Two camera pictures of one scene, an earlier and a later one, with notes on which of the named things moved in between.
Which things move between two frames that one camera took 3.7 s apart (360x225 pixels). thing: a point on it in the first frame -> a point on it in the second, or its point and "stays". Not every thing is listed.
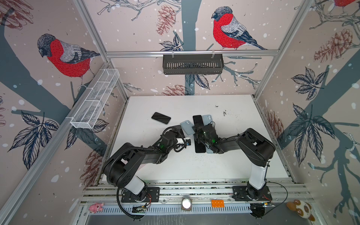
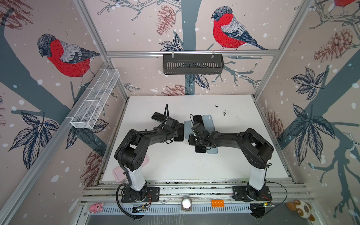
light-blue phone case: (187, 126) stays
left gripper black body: (174, 144) -> (174, 133)
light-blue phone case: (209, 151) stays
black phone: (199, 147) stays
